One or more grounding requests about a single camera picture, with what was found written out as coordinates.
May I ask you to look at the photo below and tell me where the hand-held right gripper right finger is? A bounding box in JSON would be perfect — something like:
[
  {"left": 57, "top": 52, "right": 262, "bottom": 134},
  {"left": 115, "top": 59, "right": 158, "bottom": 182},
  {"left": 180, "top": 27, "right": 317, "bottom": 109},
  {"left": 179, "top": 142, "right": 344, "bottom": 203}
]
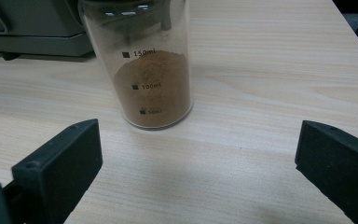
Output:
[{"left": 294, "top": 120, "right": 358, "bottom": 224}]

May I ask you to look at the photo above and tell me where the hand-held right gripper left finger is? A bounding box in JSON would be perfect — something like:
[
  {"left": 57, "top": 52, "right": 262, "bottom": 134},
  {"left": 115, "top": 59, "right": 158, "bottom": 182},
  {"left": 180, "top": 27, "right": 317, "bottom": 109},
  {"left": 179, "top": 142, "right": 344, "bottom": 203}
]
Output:
[{"left": 2, "top": 119, "right": 103, "bottom": 224}]

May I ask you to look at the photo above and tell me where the dark grey metal rack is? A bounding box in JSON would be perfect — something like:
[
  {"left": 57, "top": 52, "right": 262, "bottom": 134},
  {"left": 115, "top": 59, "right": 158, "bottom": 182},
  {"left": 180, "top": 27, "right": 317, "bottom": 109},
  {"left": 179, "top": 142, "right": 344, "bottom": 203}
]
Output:
[{"left": 0, "top": 0, "right": 96, "bottom": 62}]

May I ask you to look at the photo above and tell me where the glass jar with brown powder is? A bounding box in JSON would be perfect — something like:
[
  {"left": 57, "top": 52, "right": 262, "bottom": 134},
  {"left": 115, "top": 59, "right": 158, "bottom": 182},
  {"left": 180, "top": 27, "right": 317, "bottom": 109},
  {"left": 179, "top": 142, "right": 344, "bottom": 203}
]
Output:
[{"left": 77, "top": 0, "right": 195, "bottom": 131}]

